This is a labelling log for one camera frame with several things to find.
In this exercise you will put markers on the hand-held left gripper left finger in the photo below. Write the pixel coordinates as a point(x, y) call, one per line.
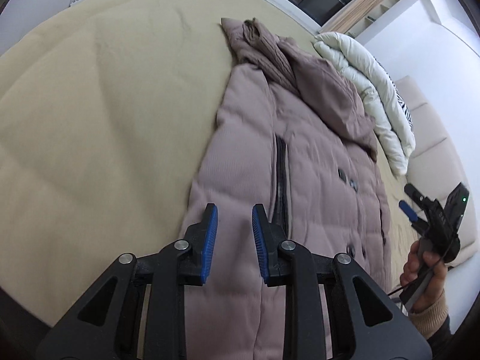
point(210, 243)

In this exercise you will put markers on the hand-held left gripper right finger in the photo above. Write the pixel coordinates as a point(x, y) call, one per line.
point(259, 245)

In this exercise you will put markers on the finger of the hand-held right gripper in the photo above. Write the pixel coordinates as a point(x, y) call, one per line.
point(408, 212)
point(415, 194)

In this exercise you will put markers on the mauve hooded puffer coat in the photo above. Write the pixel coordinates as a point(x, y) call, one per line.
point(311, 202)

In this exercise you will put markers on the person's right forearm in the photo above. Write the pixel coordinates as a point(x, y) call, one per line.
point(433, 317)

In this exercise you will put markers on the person's right hand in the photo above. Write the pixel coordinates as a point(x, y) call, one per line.
point(435, 287)

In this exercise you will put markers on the cream padded headboard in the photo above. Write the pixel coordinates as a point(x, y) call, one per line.
point(435, 135)

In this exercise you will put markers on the zebra print pillow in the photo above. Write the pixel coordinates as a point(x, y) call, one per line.
point(403, 108)

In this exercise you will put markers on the white folded duvet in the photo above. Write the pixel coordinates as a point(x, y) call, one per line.
point(378, 93)

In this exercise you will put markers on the bed with beige sheet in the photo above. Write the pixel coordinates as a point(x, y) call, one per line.
point(112, 120)

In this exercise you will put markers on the beige curtain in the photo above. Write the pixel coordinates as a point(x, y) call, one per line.
point(365, 5)

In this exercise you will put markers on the white wall shelf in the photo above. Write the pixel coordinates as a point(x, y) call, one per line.
point(378, 15)

